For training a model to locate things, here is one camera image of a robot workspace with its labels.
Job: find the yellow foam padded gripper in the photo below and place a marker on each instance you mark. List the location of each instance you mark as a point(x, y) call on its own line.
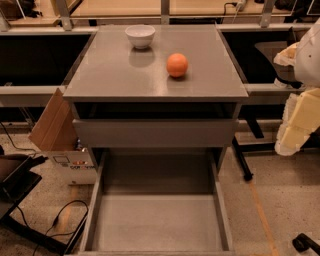
point(309, 60)

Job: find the grey drawer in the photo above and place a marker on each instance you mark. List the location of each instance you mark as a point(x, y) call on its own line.
point(157, 204)
point(155, 134)

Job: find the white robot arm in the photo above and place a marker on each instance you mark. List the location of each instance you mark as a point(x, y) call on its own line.
point(301, 116)

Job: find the grey drawer cabinet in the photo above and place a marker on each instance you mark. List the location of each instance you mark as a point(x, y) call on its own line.
point(117, 82)

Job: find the grey top drawer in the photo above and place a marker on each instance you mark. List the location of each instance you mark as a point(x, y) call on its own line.
point(155, 134)

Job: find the black office chair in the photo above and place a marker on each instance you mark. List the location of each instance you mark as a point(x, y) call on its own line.
point(279, 50)

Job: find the black caster wheel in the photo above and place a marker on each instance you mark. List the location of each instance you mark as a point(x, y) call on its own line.
point(302, 243)

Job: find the orange fruit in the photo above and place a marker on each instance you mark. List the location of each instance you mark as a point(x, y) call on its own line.
point(177, 65)

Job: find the white ceramic bowl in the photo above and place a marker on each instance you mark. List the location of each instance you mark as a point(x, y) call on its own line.
point(140, 36)

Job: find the brown cardboard box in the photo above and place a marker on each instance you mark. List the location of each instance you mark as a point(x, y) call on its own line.
point(55, 136)

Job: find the black stand frame left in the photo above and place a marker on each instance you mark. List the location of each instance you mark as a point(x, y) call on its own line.
point(16, 182)

